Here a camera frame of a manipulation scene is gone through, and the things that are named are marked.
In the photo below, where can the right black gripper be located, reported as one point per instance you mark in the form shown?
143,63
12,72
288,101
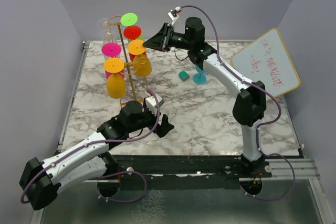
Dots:
160,40

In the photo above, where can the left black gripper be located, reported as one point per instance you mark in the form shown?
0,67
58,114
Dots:
165,127

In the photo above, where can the orange wine glass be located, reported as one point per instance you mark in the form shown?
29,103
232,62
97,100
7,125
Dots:
141,62
115,84

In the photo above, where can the gold wire glass rack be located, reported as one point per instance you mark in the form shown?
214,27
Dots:
128,72

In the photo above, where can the blue wine glass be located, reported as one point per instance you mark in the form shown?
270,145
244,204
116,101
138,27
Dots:
199,78

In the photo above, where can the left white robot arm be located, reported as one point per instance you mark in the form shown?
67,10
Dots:
42,181

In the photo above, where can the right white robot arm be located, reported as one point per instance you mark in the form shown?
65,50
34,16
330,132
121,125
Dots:
250,103

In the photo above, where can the red wine glass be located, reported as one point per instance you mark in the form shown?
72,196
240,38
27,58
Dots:
133,32

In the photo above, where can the green wine glass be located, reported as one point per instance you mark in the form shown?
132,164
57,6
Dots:
129,19

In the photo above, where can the pink wine glass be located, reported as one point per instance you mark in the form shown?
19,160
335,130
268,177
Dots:
111,50

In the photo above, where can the clear wine glass lower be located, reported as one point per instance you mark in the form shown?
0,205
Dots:
106,35

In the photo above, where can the clear wine glass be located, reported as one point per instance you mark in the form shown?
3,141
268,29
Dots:
106,35
103,23

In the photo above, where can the clear wine glass upper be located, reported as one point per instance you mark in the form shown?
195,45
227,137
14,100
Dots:
103,23

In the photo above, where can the green grey eraser block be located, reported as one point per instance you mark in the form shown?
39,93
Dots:
183,75

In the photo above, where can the yellow framed whiteboard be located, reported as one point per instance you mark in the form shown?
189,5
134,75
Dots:
267,60

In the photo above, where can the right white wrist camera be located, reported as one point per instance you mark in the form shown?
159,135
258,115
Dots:
173,15

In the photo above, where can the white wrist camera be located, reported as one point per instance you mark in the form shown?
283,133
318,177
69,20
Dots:
151,103
173,15

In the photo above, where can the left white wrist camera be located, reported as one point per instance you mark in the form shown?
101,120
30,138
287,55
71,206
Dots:
151,103

